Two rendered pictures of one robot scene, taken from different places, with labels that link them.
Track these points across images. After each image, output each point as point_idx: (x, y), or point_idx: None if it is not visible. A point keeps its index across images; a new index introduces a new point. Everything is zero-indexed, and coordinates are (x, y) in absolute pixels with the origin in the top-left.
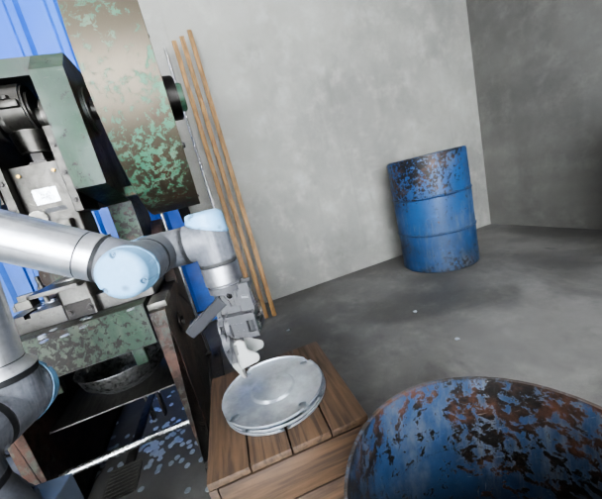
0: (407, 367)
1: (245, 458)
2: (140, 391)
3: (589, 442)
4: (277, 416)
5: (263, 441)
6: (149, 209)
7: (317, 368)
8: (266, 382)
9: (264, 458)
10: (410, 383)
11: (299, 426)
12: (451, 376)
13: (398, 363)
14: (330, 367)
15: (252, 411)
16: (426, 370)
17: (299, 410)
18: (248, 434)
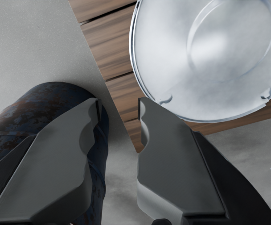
0: (266, 127)
1: (91, 12)
2: None
3: None
4: (152, 63)
5: (120, 39)
6: None
7: (235, 114)
8: (248, 29)
9: (90, 47)
10: (245, 125)
11: (137, 88)
12: (235, 151)
13: None
14: (236, 123)
15: (178, 11)
16: (252, 139)
17: (151, 97)
18: (134, 8)
